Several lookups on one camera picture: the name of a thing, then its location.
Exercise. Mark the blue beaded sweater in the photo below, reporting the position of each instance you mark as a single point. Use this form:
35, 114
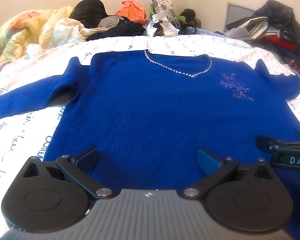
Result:
150, 110

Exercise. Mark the blue floral pillow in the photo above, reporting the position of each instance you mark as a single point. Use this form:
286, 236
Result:
165, 8

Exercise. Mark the white and grey garment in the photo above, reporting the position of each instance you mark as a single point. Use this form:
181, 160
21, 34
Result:
250, 27

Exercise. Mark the dark plush hat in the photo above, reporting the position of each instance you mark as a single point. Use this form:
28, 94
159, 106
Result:
188, 13

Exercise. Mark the white script-printed bed sheet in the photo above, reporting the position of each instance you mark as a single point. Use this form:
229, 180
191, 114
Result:
27, 135

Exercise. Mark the black cap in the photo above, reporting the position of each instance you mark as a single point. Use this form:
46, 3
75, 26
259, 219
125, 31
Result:
87, 11

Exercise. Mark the dark blue jacket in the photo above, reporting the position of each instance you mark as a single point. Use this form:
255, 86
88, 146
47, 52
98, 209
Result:
280, 10

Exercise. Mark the grey cloth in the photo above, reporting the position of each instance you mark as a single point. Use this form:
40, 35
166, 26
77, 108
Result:
110, 21

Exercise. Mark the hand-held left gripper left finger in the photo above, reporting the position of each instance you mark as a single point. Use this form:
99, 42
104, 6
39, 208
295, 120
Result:
87, 158

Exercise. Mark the orange plastic bag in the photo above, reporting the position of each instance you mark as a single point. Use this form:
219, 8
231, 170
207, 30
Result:
132, 11

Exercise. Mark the yellow patterned quilt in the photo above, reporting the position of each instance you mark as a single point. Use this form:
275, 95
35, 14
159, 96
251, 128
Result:
20, 30

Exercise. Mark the blue bowl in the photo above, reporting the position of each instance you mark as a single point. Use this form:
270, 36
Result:
190, 30

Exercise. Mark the green container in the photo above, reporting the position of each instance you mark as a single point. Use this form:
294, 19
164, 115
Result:
181, 18

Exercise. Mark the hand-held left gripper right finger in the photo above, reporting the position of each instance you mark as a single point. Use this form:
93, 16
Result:
207, 161

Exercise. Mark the red garment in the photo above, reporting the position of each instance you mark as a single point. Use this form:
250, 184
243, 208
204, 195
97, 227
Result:
277, 42

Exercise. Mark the grey wall panel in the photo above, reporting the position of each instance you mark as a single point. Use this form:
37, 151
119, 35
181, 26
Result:
237, 13

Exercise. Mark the dark navy garment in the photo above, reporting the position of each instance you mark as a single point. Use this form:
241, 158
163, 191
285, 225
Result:
122, 30

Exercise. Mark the dark floral patterned cloth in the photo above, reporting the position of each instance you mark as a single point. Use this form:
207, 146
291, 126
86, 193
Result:
298, 62

